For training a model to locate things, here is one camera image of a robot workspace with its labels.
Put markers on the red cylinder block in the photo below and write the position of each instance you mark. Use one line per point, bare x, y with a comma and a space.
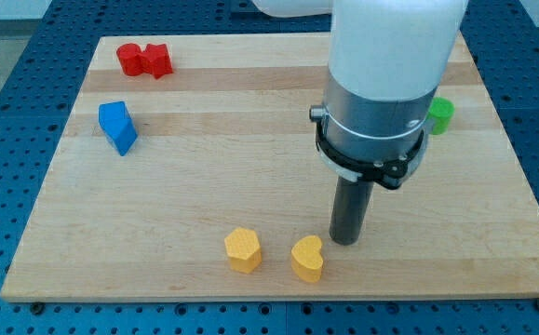
129, 56

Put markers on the silver flange with black clamp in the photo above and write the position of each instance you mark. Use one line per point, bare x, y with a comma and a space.
369, 140

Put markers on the green cylinder block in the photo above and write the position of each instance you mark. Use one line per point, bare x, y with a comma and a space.
440, 114

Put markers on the yellow hexagon block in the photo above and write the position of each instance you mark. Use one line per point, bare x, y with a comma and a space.
243, 250

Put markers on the red star block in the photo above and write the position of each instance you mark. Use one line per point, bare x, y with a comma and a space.
156, 61

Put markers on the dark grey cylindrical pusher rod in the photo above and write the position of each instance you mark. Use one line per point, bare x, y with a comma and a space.
350, 205

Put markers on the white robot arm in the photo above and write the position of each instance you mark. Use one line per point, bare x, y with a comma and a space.
386, 61

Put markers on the blue pentagon block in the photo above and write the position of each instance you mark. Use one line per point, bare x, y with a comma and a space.
117, 126

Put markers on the light wooden board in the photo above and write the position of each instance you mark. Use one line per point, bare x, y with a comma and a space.
225, 141

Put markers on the yellow heart block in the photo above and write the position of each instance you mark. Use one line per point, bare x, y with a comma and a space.
306, 258

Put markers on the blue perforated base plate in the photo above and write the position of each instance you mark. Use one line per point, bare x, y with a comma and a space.
38, 96

